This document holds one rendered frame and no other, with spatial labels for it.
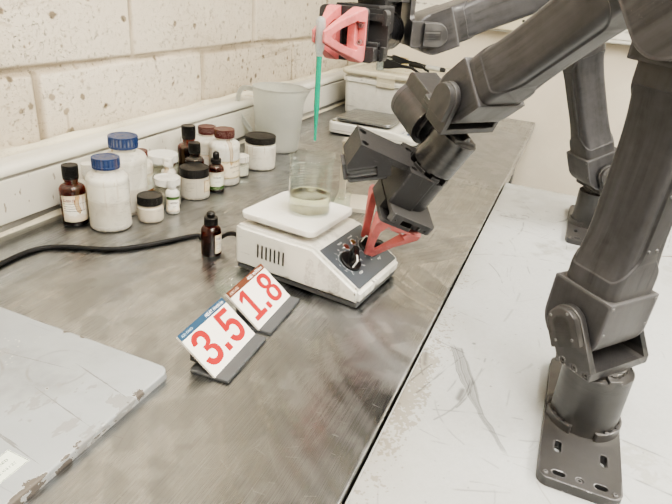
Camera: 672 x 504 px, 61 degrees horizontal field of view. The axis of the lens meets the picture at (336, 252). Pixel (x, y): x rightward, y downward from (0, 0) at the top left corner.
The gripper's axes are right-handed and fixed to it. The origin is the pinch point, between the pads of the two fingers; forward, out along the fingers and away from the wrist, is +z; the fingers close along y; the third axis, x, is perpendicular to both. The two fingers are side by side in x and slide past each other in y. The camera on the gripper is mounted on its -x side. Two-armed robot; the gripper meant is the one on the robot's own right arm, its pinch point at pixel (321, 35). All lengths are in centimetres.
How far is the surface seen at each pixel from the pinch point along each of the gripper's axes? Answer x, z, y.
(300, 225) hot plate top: 23.4, 5.6, 1.4
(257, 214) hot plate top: 23.2, 6.2, -5.2
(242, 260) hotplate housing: 30.3, 7.4, -6.9
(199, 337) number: 28.8, 26.9, 2.5
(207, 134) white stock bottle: 23.2, -22.0, -38.3
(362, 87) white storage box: 24, -100, -43
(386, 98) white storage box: 26, -101, -35
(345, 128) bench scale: 30, -74, -34
